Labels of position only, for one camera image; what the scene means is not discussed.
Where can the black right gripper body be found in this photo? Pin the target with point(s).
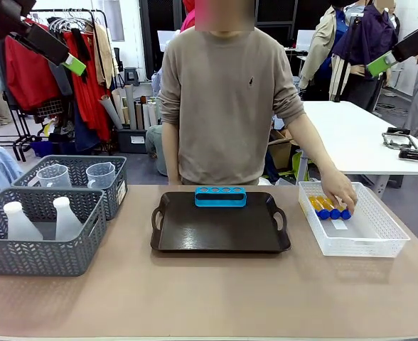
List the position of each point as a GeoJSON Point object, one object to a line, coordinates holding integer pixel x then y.
{"type": "Point", "coordinates": [417, 42]}

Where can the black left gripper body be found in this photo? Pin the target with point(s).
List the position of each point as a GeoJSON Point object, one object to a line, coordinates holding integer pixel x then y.
{"type": "Point", "coordinates": [45, 44]}

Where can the clear plastic measuring beaker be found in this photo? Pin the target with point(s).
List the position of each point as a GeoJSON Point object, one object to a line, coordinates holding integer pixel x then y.
{"type": "Point", "coordinates": [100, 174]}
{"type": "Point", "coordinates": [54, 176]}

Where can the person's right forearm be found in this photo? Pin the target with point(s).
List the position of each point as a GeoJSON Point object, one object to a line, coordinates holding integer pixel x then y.
{"type": "Point", "coordinates": [171, 152]}

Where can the person's left forearm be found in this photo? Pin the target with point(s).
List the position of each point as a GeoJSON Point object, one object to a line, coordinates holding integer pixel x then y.
{"type": "Point", "coordinates": [310, 145]}

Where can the person's left hand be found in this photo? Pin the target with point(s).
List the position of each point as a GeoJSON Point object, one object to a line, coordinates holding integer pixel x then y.
{"type": "Point", "coordinates": [338, 188]}

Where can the mannequin in purple shirt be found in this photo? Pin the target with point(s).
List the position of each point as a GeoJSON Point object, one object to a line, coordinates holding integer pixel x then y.
{"type": "Point", "coordinates": [370, 42]}

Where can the beige hanging garment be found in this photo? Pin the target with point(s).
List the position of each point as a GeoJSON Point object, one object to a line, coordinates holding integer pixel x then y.
{"type": "Point", "coordinates": [105, 53]}

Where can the red hanging dress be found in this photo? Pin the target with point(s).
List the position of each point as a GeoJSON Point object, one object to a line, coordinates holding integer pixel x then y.
{"type": "Point", "coordinates": [88, 96]}

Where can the red hanging jacket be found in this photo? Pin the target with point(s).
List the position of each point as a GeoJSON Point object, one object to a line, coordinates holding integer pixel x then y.
{"type": "Point", "coordinates": [27, 76]}

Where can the black clothes rack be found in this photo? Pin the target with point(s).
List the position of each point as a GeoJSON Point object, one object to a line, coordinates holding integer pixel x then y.
{"type": "Point", "coordinates": [100, 16]}

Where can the grey step stool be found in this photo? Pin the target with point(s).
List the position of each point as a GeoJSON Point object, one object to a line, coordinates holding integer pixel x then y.
{"type": "Point", "coordinates": [131, 74]}

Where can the beige paper roll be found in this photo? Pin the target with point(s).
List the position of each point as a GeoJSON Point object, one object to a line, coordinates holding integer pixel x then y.
{"type": "Point", "coordinates": [118, 103]}

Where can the mannequin in beige coat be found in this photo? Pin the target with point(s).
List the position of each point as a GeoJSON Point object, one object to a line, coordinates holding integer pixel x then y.
{"type": "Point", "coordinates": [321, 53]}

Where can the tall grey paper roll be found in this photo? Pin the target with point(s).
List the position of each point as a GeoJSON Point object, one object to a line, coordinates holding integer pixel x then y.
{"type": "Point", "coordinates": [131, 106]}

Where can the white background table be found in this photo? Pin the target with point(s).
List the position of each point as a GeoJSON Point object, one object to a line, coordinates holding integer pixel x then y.
{"type": "Point", "coordinates": [351, 135]}

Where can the white paper roll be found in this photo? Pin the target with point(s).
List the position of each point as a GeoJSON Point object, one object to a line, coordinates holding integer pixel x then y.
{"type": "Point", "coordinates": [147, 115]}

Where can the grey storage box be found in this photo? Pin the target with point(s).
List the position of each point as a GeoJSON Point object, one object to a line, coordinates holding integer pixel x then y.
{"type": "Point", "coordinates": [132, 141]}

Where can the small black device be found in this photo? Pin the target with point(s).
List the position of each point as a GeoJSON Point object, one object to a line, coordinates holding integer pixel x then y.
{"type": "Point", "coordinates": [413, 155]}

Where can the seated person in green-grey jacket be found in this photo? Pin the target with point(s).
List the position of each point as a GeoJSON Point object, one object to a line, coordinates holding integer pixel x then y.
{"type": "Point", "coordinates": [155, 145]}

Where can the person in pink top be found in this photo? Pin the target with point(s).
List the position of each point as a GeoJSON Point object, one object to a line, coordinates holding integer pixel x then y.
{"type": "Point", "coordinates": [187, 17]}

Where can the grey woven plastic basket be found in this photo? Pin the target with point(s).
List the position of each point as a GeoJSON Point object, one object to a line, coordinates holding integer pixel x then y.
{"type": "Point", "coordinates": [35, 255]}
{"type": "Point", "coordinates": [118, 184]}

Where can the brown cardboard box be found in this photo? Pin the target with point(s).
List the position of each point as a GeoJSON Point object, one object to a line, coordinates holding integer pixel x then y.
{"type": "Point", "coordinates": [282, 151]}

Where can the white frosted plastic bottle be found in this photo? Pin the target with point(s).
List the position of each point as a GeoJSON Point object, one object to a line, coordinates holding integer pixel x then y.
{"type": "Point", "coordinates": [66, 222]}
{"type": "Point", "coordinates": [18, 225]}

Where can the person's beige sweater torso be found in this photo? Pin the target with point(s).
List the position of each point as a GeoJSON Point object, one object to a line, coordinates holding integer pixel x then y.
{"type": "Point", "coordinates": [226, 106]}

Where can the white paper label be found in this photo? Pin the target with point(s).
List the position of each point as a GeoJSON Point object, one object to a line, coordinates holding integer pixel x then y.
{"type": "Point", "coordinates": [339, 224]}

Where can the white perforated plastic basket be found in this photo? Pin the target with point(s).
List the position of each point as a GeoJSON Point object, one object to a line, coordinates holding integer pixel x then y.
{"type": "Point", "coordinates": [365, 245]}

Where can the blue test tube rack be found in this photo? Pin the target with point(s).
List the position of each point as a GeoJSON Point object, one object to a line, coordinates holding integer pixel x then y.
{"type": "Point", "coordinates": [219, 200]}

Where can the black serving tray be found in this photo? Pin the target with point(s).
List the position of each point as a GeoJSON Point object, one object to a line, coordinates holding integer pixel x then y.
{"type": "Point", "coordinates": [219, 231]}

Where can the grey metal frame device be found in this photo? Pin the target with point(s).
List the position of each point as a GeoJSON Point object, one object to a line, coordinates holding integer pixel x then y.
{"type": "Point", "coordinates": [397, 140]}

